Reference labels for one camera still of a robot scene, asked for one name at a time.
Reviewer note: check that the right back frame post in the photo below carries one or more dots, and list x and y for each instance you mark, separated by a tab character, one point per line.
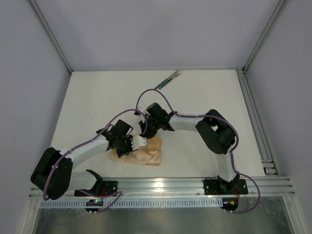
269	25

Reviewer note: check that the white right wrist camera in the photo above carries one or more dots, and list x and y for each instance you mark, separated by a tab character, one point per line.
139	111

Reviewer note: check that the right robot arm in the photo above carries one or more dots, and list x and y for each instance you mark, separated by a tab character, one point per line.
216	132

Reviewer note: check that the frame post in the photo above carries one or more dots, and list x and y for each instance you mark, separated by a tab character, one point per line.
50	35
269	25

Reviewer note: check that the aluminium frame rail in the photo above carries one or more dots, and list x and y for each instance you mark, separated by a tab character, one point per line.
193	187

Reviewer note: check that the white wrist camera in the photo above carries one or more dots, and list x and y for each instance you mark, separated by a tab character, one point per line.
138	142
139	111

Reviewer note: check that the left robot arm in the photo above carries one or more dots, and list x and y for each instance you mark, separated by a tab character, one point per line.
54	173

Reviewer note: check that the left controller board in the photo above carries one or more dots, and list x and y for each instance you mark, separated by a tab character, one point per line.
93	206

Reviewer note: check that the right side frame rail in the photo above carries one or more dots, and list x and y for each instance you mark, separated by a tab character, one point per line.
266	154

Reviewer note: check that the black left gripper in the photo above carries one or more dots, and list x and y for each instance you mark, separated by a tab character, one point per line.
124	146

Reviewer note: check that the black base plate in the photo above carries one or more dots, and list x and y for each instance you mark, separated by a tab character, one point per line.
107	187
213	187

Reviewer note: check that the right controller board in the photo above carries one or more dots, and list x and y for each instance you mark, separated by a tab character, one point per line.
229	205

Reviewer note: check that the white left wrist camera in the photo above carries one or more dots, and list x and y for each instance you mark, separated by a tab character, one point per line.
138	142

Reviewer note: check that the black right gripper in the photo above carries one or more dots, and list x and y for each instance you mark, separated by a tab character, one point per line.
148	129

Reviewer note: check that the left back frame post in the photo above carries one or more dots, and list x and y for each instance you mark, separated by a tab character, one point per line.
50	35

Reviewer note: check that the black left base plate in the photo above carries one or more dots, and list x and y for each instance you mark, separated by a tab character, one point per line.
107	187

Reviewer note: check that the green handled knife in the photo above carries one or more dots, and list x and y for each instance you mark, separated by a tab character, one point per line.
166	81

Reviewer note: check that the peach satin napkin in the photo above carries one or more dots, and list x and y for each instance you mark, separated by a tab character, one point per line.
146	156

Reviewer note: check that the controller board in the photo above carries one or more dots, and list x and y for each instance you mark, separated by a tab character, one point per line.
93	206
229	205

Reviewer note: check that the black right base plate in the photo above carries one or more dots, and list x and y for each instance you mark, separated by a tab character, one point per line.
213	187

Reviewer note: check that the white slotted cable duct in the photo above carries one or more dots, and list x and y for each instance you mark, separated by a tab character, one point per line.
140	203

